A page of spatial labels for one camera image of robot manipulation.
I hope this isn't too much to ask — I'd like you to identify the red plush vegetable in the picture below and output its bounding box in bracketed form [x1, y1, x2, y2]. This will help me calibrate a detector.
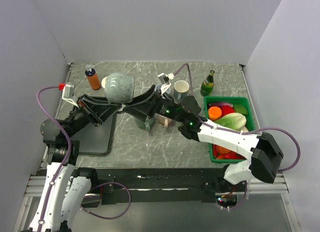
[221, 105, 235, 117]

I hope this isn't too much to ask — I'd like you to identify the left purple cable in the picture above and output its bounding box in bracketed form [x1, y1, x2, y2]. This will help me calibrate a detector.
[36, 85, 72, 225]

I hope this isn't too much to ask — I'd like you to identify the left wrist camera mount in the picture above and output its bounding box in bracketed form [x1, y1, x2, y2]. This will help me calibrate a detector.
[58, 82, 78, 107]

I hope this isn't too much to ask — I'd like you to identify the red plush chili pepper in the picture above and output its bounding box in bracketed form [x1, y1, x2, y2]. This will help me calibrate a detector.
[212, 144, 218, 157]

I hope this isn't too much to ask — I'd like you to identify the pink mug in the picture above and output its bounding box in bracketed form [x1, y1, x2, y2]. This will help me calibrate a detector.
[156, 114, 173, 128]

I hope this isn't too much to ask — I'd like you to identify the grey mug with cream inside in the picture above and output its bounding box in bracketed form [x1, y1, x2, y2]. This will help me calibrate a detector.
[173, 80, 190, 102]

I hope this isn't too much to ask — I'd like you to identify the black serving tray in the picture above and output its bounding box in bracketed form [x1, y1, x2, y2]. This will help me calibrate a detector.
[71, 114, 117, 155]

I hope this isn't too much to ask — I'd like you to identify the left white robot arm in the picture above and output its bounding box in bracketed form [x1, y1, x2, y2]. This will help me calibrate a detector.
[28, 95, 121, 231]

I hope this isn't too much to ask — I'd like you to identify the green plastic basket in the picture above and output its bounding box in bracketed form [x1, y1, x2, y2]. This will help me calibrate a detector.
[203, 96, 255, 163]

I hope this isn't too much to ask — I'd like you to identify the pale grey-blue mug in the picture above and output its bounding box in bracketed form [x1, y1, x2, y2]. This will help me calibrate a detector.
[104, 73, 135, 104]

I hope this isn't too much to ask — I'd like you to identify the dark slate blue mug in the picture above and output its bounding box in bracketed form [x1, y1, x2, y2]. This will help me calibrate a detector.
[140, 87, 150, 94]

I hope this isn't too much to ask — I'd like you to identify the green glass bottle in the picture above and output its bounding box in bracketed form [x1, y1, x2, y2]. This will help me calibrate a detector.
[200, 70, 215, 97]

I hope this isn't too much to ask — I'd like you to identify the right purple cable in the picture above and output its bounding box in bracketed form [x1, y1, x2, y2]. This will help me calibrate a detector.
[172, 63, 301, 172]

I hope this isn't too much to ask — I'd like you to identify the orange plush pumpkin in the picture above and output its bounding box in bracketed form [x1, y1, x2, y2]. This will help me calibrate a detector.
[215, 145, 231, 154]

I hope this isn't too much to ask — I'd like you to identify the small blue-grey mug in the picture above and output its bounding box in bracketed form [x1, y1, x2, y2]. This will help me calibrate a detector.
[154, 83, 171, 94]

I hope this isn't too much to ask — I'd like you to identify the white plush radish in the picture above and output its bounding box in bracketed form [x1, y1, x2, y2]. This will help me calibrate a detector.
[239, 126, 249, 132]

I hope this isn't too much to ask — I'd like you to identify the orange plush carrot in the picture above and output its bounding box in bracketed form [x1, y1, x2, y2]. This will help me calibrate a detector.
[207, 106, 222, 121]

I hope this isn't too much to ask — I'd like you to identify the purple cable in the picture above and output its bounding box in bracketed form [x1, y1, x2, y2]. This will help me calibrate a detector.
[172, 63, 301, 172]
[36, 85, 72, 225]

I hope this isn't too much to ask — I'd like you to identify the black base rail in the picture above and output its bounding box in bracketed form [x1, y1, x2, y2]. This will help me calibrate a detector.
[72, 167, 251, 207]

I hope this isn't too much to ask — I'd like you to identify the dark green plush avocado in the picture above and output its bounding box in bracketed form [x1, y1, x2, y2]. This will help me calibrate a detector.
[233, 104, 249, 116]

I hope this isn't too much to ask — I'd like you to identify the green plush cabbage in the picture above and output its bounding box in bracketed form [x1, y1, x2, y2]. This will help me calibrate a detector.
[215, 113, 247, 131]

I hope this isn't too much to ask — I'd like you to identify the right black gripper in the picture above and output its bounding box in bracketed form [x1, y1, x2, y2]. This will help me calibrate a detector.
[123, 85, 186, 123]

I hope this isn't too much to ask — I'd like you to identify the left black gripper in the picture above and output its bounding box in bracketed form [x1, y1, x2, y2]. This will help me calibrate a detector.
[64, 93, 121, 140]

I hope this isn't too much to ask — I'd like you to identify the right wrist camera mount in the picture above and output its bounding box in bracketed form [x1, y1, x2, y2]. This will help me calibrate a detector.
[157, 73, 175, 86]

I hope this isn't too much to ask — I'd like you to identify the teal green mug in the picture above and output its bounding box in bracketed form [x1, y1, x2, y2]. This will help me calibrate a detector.
[134, 117, 155, 132]

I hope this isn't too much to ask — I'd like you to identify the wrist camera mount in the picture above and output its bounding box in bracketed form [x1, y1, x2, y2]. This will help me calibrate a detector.
[58, 82, 78, 107]
[157, 73, 175, 86]

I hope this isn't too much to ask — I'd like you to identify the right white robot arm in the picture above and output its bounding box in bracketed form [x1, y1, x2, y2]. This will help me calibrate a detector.
[123, 87, 284, 191]

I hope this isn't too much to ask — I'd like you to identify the orange soap dispenser bottle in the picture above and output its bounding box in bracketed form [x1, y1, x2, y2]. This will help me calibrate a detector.
[85, 64, 101, 90]

